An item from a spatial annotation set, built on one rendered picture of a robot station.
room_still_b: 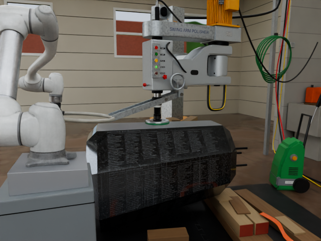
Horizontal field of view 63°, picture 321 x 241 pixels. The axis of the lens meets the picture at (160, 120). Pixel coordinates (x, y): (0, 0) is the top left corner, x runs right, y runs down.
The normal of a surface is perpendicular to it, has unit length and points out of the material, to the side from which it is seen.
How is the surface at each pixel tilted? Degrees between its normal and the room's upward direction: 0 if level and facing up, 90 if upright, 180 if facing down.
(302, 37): 90
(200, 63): 90
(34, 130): 87
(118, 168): 45
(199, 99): 90
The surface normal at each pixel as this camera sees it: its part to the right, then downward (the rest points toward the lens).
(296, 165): -0.07, 0.16
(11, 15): 0.29, -0.28
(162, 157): 0.17, -0.59
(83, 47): 0.30, 0.15
